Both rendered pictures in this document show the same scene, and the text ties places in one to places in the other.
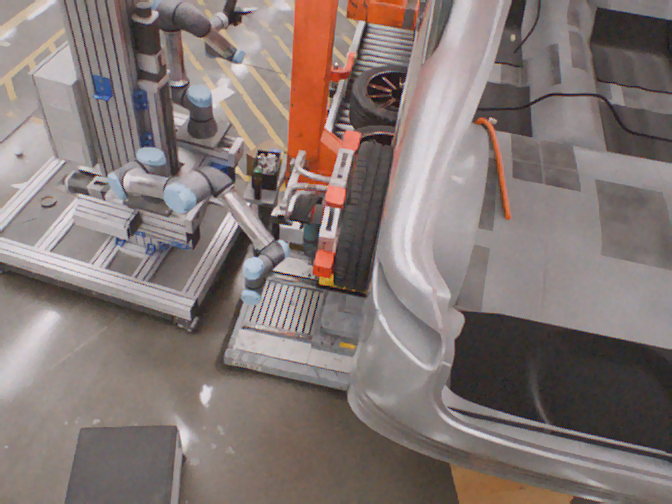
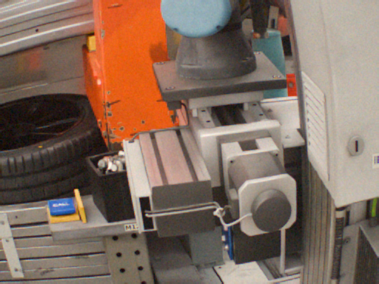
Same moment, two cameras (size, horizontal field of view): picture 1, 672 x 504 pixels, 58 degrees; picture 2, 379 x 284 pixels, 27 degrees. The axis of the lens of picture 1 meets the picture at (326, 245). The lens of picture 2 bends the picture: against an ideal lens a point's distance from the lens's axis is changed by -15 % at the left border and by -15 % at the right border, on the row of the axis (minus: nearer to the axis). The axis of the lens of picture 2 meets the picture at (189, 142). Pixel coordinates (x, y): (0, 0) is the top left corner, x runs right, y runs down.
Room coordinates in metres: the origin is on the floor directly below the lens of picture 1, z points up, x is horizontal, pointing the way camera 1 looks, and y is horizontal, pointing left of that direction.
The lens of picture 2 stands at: (2.95, 2.24, 1.25)
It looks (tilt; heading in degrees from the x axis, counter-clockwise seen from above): 19 degrees down; 254
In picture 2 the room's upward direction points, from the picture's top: 6 degrees counter-clockwise
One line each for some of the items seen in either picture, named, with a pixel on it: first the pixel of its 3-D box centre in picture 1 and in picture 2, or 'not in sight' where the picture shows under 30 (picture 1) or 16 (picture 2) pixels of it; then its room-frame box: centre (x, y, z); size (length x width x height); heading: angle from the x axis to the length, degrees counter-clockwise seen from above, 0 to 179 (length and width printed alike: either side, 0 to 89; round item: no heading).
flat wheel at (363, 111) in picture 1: (399, 106); not in sight; (3.48, -0.36, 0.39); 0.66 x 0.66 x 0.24
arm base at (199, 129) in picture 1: (202, 121); (214, 44); (2.43, 0.70, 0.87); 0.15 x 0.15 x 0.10
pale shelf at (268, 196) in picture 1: (267, 177); (130, 212); (2.57, 0.38, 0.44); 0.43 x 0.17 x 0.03; 175
